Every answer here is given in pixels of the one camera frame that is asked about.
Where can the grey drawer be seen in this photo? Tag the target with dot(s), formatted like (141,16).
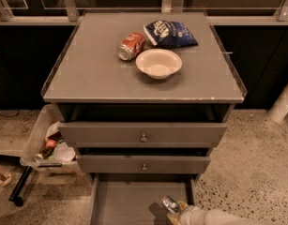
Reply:
(143,160)
(146,125)
(136,199)

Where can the grey middle drawer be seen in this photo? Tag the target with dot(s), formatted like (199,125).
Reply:
(143,160)

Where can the grey drawer cabinet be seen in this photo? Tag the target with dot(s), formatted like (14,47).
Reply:
(90,71)

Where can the grey bottom drawer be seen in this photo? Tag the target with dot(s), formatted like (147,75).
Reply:
(136,199)

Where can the white paper bowl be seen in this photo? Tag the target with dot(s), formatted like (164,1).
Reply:
(158,63)

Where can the blue chip bag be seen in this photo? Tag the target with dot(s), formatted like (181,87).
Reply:
(167,34)

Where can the grey top drawer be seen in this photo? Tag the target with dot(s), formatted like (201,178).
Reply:
(146,125)

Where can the silver blue redbull can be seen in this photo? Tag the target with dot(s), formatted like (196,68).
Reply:
(171,205)

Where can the white cup in bin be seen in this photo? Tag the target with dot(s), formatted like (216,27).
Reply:
(64,153)

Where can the red apple in bin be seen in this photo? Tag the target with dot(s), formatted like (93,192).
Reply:
(51,144)

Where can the red soda can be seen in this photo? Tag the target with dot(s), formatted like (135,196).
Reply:
(131,46)

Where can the black wheeled stand leg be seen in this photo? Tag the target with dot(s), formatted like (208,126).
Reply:
(15,194)

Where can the clear plastic bin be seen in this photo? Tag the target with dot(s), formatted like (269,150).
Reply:
(36,142)

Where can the white pillar leg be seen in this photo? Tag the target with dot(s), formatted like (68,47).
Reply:
(280,107)

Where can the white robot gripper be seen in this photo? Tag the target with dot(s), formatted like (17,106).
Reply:
(189,214)

